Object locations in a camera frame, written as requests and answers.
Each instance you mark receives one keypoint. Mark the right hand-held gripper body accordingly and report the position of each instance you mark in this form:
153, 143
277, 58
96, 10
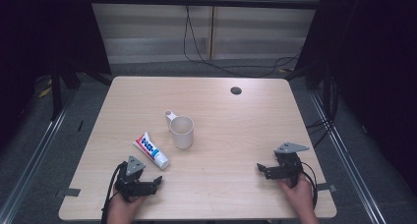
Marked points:
290, 166

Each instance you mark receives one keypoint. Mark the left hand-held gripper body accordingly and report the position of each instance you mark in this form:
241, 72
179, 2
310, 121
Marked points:
131, 184

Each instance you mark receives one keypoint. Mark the white toothpaste tube red label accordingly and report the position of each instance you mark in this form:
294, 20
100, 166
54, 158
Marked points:
150, 150

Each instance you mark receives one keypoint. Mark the person's left hand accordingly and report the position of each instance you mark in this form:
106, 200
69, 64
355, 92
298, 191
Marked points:
123, 207

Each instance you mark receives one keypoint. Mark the person's right hand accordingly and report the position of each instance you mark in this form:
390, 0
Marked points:
300, 197

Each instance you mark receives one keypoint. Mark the grey tape strip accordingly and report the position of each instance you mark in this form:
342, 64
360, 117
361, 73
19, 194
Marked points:
327, 187
68, 192

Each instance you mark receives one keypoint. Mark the dark round table grommet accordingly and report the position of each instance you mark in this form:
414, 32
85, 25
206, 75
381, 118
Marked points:
236, 90

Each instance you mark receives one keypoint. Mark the dark curtain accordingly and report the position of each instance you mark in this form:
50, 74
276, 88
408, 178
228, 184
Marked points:
370, 70
42, 37

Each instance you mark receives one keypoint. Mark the yellow floor tape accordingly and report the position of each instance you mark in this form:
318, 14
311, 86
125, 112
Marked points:
45, 91

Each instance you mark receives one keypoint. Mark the metal floor rail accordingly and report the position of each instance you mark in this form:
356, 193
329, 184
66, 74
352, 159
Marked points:
350, 171
29, 171

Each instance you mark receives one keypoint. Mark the black horizontal frame bar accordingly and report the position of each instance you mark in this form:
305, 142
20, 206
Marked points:
203, 2

